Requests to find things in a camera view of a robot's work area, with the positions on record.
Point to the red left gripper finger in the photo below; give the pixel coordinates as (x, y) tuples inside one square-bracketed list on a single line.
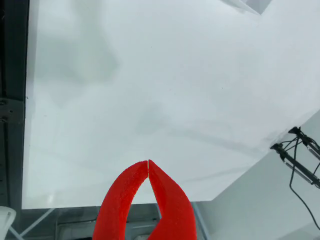
[(115, 200)]

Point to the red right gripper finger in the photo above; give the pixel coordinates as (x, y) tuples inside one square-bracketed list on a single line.
[(172, 200)]

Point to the white cardboard bin box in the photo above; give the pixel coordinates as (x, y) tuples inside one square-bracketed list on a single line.
[(240, 3)]

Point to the black bracket plate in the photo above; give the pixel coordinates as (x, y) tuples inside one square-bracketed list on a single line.
[(12, 110)]

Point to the black articulated stand holding camera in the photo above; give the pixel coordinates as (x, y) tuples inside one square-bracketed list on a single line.
[(306, 138)]

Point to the black aluminium rail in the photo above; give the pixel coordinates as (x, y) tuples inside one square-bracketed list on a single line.
[(15, 50)]

